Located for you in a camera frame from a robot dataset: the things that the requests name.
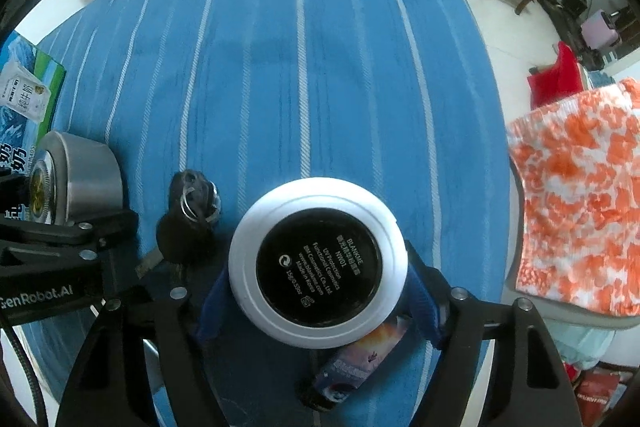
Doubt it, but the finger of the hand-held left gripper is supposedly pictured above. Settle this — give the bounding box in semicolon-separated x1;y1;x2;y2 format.
0;172;30;220
0;208;140;264

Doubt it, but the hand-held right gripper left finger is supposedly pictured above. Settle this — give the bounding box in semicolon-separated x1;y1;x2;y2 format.
54;268;235;427

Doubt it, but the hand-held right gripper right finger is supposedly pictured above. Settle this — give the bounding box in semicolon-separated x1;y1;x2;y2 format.
404;241;584;427

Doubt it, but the silver round metal tin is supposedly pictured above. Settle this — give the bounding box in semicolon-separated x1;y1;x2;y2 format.
24;131;125;228

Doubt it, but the black key bunch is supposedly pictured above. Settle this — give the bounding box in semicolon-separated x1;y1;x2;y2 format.
137;169;222;279

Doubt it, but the white black round compact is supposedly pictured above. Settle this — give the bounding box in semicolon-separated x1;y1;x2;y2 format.
229;178;410;349

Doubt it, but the blue cardboard box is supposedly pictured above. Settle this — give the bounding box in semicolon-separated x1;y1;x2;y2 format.
0;32;67;223

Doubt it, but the teal cloth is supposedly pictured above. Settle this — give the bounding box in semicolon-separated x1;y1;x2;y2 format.
552;321;617;364

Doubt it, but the orange floral cloth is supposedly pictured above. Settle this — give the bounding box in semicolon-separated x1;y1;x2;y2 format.
506;77;640;315

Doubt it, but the red printed box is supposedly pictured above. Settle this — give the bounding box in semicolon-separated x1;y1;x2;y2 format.
574;368;635;424

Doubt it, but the blue striped cloth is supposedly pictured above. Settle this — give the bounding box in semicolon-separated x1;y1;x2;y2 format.
10;0;516;427

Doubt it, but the red plastic bag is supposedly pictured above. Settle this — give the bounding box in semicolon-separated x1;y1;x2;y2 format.
528;41;583;108

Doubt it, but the pink bin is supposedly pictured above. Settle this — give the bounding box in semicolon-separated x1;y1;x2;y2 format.
582;9;624;52

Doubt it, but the black cable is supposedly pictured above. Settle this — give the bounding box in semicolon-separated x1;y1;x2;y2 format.
0;317;50;427

